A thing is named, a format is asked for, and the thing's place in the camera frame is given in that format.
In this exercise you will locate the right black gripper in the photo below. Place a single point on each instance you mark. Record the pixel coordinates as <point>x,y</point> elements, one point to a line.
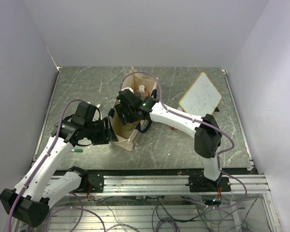
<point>121,110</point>

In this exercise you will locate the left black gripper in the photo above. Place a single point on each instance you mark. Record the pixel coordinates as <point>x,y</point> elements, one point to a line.
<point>108,134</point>

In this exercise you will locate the beige canvas tote bag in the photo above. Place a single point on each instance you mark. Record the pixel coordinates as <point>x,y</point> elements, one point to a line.
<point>127,139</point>

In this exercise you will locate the yellow bottle with beige cap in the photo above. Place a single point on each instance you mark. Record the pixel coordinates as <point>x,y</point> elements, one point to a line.
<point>130,126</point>

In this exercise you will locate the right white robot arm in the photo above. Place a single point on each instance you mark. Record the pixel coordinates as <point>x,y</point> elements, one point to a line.
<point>204,130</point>

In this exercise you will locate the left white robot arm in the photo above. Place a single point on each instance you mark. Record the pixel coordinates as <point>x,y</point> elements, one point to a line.
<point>32,197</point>

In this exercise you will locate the green capped marker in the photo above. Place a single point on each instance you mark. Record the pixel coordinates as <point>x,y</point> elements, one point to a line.
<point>77,150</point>

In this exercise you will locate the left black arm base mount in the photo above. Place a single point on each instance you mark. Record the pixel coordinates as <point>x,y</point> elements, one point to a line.
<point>91,182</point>

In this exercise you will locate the small whiteboard with wooden frame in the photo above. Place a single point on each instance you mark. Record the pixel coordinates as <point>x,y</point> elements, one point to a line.
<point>201,98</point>

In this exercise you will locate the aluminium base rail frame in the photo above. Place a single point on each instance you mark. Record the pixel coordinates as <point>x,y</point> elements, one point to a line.
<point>171,181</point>

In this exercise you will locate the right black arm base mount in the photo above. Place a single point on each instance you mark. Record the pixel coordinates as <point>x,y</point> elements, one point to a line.
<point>202,184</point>

